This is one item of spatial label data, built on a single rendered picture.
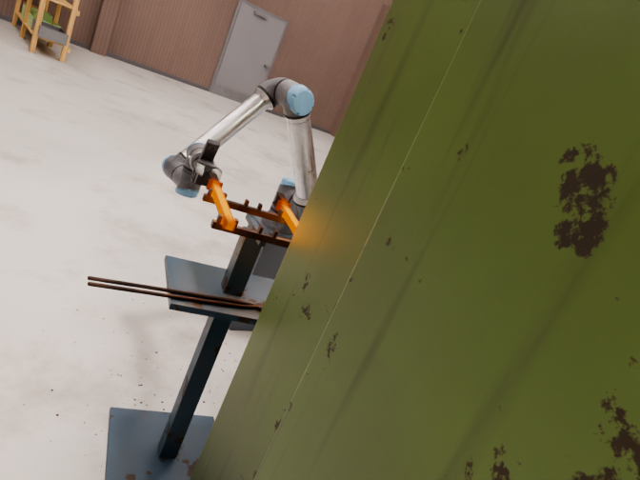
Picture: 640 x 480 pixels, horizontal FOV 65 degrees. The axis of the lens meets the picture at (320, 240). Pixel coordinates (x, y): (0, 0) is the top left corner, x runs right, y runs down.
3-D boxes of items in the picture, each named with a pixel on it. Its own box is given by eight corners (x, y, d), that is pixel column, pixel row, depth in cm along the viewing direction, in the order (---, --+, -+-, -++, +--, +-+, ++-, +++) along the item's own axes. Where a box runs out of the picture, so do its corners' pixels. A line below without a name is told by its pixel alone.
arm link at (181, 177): (188, 190, 213) (197, 163, 209) (200, 202, 206) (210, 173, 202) (168, 187, 206) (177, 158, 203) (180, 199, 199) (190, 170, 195)
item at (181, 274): (164, 260, 165) (166, 254, 165) (274, 285, 183) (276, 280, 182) (169, 309, 140) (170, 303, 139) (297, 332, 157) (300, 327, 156)
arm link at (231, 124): (274, 65, 224) (153, 161, 211) (290, 72, 216) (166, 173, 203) (284, 87, 233) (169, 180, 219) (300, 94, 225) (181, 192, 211)
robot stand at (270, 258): (215, 308, 290) (251, 214, 273) (248, 310, 304) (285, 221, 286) (230, 330, 274) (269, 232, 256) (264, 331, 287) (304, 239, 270)
